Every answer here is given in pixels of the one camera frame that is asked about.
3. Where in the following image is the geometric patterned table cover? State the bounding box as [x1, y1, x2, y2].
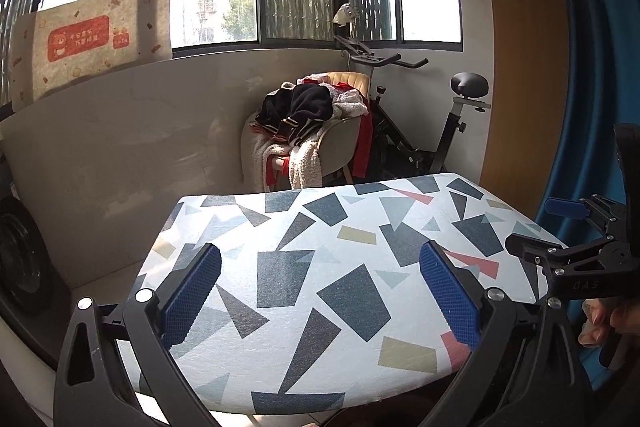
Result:
[117, 174, 566, 415]

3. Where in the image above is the beige chair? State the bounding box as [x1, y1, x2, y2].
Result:
[242, 71, 373, 192]

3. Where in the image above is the wooden wall panel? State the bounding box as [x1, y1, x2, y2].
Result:
[470, 0, 571, 228]

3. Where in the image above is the black striped garment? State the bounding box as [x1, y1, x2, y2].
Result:
[256, 84, 335, 142]

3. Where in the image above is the grey washing machine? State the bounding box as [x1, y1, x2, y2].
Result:
[0, 194, 56, 323]

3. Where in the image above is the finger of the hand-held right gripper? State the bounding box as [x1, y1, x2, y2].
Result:
[505, 232, 577, 279]
[544, 194, 628, 233]

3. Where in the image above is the white fleece blanket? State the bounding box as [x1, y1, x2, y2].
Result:
[241, 122, 323, 192]

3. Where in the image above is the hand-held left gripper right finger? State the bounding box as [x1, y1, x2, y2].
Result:
[410, 241, 593, 427]

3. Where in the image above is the black exercise bike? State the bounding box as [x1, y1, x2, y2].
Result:
[334, 34, 492, 182]

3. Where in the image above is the blue curtain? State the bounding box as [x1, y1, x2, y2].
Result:
[532, 0, 640, 388]

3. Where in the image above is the red garment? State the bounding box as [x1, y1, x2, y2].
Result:
[352, 114, 376, 180]

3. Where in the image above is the person's right hand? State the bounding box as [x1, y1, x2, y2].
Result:
[577, 297, 640, 349]

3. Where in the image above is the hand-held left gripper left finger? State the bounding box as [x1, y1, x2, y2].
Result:
[52, 243, 226, 427]

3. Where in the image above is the white pink garment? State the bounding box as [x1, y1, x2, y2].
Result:
[325, 84, 370, 120]

